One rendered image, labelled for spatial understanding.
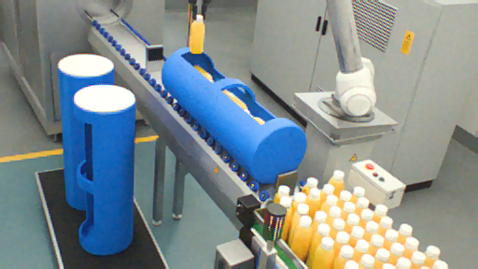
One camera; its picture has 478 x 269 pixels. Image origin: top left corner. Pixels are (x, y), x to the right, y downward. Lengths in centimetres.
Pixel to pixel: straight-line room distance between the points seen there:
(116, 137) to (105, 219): 49
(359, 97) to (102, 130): 119
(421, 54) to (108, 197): 209
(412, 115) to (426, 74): 30
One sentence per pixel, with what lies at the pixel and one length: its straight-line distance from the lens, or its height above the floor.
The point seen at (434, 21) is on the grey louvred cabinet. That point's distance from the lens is 348.
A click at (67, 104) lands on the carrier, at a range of 297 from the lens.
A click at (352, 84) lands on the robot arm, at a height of 132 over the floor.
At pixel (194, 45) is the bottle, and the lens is 262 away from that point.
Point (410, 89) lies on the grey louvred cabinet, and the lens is 364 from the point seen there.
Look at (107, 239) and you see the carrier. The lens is 294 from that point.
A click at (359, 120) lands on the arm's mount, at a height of 107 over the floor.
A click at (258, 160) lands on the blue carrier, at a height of 110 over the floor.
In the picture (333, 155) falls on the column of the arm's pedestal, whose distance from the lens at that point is 264.
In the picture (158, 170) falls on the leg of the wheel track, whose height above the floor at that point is 43.
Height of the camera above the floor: 222
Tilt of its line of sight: 29 degrees down
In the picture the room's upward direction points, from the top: 8 degrees clockwise
